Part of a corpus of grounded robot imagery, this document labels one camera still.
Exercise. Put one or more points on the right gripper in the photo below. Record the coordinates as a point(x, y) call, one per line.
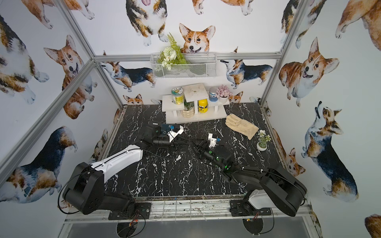
point(203, 150)

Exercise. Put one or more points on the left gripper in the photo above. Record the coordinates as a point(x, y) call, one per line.
point(174, 141)

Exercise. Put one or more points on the teal plastic storage box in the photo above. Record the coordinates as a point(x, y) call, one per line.
point(164, 128)

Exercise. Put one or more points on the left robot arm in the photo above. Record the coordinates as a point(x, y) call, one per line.
point(85, 190)

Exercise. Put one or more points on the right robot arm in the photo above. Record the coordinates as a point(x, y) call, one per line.
point(284, 190)

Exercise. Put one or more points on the beige work glove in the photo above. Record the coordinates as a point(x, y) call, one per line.
point(241, 126)

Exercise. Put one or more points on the woven pot green plant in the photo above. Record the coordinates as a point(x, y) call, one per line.
point(188, 110)

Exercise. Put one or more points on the small potted white flower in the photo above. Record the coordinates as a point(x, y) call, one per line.
point(264, 138)

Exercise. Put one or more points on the green label tin can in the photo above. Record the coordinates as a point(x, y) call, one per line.
point(177, 95)

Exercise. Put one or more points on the white tiered display shelf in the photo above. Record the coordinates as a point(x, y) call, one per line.
point(192, 93)

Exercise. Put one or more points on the yellow can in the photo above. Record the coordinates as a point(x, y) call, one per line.
point(203, 105)

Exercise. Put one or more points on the pink flower pot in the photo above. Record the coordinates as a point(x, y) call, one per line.
point(223, 92)

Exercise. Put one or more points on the artificial green white flowers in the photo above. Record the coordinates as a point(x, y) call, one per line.
point(171, 56)

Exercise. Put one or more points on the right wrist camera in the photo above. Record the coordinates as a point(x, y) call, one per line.
point(213, 141)

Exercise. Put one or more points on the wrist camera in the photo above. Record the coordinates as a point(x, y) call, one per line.
point(174, 131)
point(213, 141)

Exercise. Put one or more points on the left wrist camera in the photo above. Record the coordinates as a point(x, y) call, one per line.
point(174, 131)

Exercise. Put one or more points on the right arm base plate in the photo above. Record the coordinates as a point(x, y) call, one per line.
point(244, 208)

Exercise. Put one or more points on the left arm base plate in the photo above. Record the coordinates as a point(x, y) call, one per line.
point(140, 210)

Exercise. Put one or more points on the white wire wall basket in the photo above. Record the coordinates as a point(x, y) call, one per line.
point(197, 65)

